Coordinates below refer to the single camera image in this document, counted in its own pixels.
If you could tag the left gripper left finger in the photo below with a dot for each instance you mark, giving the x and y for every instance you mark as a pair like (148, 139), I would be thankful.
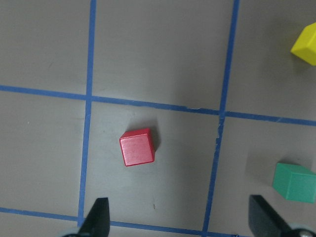
(97, 222)

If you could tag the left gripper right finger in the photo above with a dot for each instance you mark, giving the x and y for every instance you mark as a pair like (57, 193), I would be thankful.
(264, 221)

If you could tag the red wooden block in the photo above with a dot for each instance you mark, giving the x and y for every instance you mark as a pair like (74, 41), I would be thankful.
(137, 147)

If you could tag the green wooden block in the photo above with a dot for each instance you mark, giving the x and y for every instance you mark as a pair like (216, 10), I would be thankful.
(295, 182)

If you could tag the yellow wooden block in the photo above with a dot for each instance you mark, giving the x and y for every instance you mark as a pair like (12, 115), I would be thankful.
(305, 45)

